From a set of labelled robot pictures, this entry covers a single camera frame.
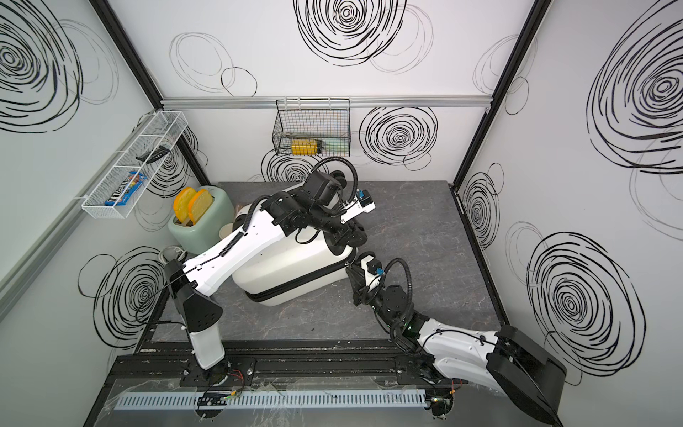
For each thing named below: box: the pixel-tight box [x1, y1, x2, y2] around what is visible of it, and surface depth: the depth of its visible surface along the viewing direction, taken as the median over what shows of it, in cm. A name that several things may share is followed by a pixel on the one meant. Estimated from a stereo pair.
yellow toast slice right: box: [188, 188, 214, 226], surface depth 88 cm
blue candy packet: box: [104, 170, 148, 207], surface depth 72 cm
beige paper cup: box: [218, 222, 234, 240], surface depth 99 cm
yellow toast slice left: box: [172, 186, 197, 224], surface depth 88 cm
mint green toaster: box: [168, 185, 236, 255], surface depth 93 cm
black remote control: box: [136, 145, 171, 164], surface depth 82 cm
